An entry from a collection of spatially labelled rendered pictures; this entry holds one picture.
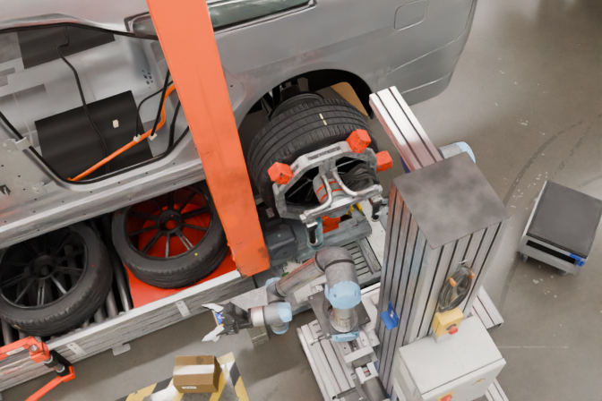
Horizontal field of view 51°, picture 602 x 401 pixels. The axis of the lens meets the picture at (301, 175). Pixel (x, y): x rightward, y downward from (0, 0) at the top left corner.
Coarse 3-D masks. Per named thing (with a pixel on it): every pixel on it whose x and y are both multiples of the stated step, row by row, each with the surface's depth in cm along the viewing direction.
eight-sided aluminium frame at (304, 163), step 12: (336, 144) 304; (348, 144) 306; (312, 156) 302; (324, 156) 301; (336, 156) 302; (348, 156) 306; (360, 156) 310; (372, 156) 315; (300, 168) 300; (276, 192) 310; (276, 204) 325; (288, 216) 331
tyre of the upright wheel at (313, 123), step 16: (288, 112) 310; (304, 112) 308; (320, 112) 309; (336, 112) 311; (352, 112) 319; (272, 128) 311; (288, 128) 306; (304, 128) 303; (320, 128) 303; (336, 128) 304; (352, 128) 308; (368, 128) 323; (256, 144) 317; (272, 144) 308; (288, 144) 302; (304, 144) 300; (320, 144) 305; (256, 160) 317; (272, 160) 306; (288, 160) 305; (256, 176) 320; (272, 192) 323; (272, 208) 335
